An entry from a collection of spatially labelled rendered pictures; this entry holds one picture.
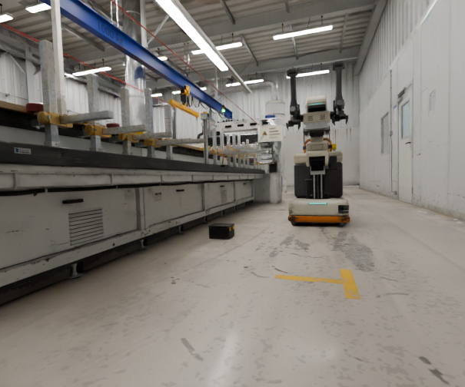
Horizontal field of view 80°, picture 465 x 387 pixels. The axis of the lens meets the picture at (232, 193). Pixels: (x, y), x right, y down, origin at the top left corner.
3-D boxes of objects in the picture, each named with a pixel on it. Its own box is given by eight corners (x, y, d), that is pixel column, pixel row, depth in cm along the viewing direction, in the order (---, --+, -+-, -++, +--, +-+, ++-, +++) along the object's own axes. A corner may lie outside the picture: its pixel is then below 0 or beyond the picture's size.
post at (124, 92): (132, 167, 171) (128, 87, 169) (128, 167, 168) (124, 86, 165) (127, 167, 172) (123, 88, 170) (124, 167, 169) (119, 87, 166)
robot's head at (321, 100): (307, 108, 308) (306, 96, 298) (327, 106, 301) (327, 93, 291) (306, 115, 298) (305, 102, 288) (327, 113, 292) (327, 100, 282)
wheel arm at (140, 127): (148, 132, 142) (147, 124, 142) (144, 131, 139) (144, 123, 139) (81, 139, 155) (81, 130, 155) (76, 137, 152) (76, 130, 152)
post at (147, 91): (154, 158, 195) (151, 88, 192) (151, 158, 191) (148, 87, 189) (150, 158, 196) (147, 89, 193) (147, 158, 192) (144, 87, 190)
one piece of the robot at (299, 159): (296, 205, 356) (294, 140, 352) (341, 205, 339) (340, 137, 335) (293, 208, 324) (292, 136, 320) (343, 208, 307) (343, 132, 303)
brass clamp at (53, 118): (74, 127, 129) (73, 117, 129) (46, 122, 116) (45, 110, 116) (64, 128, 131) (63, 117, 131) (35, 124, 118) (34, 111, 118)
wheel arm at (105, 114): (114, 120, 118) (113, 110, 118) (108, 119, 115) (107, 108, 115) (38, 129, 131) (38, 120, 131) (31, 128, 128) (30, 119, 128)
